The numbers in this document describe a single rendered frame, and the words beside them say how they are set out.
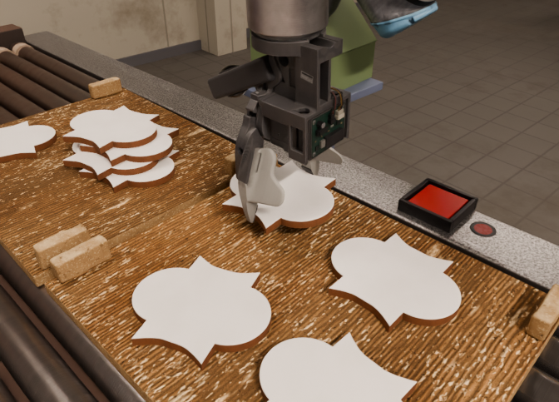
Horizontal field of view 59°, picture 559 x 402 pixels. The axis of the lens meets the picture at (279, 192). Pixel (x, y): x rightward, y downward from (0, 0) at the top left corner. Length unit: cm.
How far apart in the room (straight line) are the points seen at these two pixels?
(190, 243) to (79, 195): 19
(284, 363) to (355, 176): 37
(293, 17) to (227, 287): 26
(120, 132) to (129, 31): 331
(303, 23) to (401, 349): 30
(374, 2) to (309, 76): 55
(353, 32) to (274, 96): 70
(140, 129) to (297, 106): 33
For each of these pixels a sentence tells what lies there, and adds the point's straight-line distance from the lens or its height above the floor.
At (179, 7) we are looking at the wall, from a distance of 423.
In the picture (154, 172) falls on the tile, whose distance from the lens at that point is 71.
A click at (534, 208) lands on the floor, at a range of 253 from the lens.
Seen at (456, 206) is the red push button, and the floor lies 93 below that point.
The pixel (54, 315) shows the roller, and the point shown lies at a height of 92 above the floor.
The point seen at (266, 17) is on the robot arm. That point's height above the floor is 119.
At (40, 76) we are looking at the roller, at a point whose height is 91.
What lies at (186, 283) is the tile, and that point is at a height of 95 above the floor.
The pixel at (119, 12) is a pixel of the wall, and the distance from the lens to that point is 399.
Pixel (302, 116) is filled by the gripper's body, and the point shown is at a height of 111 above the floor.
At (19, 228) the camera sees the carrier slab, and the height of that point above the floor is 94.
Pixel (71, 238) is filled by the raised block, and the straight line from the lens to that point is 59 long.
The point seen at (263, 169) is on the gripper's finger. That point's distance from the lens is 52.
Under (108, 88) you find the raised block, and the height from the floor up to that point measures 95.
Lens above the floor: 130
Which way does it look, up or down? 33 degrees down
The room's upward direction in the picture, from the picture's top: straight up
